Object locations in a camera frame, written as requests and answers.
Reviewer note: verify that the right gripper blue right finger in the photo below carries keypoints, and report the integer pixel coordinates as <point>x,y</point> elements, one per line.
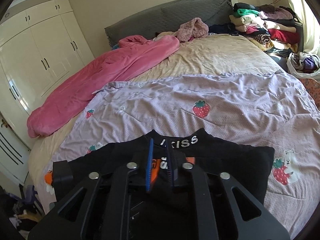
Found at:
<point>171,162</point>

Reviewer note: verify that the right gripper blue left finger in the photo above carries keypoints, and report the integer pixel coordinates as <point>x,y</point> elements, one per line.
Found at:
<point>149,166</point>

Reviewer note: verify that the black KISS shirt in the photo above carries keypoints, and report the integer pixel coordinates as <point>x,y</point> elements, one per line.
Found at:
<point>249,165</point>

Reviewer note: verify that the pile of folded clothes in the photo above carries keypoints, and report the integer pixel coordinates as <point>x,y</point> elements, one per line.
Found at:
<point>274,30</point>

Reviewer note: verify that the pink fleece blanket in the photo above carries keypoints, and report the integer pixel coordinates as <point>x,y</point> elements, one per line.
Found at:
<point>134,56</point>

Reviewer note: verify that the lilac strawberry quilt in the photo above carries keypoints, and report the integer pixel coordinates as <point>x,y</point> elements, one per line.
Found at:
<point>250,109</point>

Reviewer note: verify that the beige bed sheet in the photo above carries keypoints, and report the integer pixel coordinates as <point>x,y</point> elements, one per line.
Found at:
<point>213,55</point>

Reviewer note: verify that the clutter on floor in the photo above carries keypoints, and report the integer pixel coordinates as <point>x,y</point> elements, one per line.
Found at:
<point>19,216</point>

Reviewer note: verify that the mauve fuzzy garment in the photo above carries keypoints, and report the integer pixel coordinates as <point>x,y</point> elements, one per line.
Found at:
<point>192,29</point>

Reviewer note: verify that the grey quilted headboard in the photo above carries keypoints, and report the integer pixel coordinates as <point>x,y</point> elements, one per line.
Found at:
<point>168,17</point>

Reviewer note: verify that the cream built-in wardrobe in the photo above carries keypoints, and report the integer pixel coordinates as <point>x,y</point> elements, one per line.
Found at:
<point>40,48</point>

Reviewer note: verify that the white window curtain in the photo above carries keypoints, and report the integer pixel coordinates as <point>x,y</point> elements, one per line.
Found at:
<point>310,25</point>

